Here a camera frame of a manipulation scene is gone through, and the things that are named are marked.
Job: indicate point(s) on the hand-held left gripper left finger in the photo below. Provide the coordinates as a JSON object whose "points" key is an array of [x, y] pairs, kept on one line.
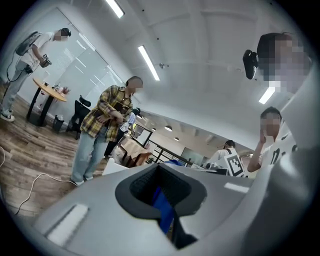
{"points": [[100, 225]]}

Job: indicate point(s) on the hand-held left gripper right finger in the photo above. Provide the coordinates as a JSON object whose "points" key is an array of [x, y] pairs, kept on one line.
{"points": [[217, 200]]}

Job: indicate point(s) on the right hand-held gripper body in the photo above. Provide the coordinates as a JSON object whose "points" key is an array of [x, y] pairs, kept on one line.
{"points": [[233, 165]]}

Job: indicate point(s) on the blue cloth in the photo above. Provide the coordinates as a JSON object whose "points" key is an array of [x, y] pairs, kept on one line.
{"points": [[162, 200]]}

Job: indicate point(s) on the black office chair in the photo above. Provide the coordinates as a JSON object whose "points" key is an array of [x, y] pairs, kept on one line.
{"points": [[81, 112]]}

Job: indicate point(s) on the white panel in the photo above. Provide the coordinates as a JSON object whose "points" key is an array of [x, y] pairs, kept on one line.
{"points": [[113, 167]]}

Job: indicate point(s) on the round ceiling light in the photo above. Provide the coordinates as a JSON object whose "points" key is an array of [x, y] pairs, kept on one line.
{"points": [[168, 128], [176, 138]]}

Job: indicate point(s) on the black metal railing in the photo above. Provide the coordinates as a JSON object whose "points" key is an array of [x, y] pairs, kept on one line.
{"points": [[162, 151]]}

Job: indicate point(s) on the long ceiling light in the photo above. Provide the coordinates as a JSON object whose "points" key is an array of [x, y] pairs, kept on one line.
{"points": [[115, 8], [266, 95], [148, 62]]}

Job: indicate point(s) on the brown covered table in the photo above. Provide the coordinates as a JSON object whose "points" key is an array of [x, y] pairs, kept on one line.
{"points": [[140, 152]]}

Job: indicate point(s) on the black waste bin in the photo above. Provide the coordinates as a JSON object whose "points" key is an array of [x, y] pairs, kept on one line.
{"points": [[58, 123]]}

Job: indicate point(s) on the person's head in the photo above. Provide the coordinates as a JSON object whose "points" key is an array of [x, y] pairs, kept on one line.
{"points": [[287, 62]]}

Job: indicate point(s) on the ceiling sensor fixture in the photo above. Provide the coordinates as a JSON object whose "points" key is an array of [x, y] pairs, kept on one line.
{"points": [[162, 65]]}

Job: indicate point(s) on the pink items on table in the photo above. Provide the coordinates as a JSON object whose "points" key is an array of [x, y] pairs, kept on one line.
{"points": [[63, 90]]}

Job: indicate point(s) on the round wooden table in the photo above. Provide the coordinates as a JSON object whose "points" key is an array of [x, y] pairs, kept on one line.
{"points": [[42, 86]]}

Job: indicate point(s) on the black head-worn camera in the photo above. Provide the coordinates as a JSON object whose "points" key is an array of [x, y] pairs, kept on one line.
{"points": [[250, 63]]}

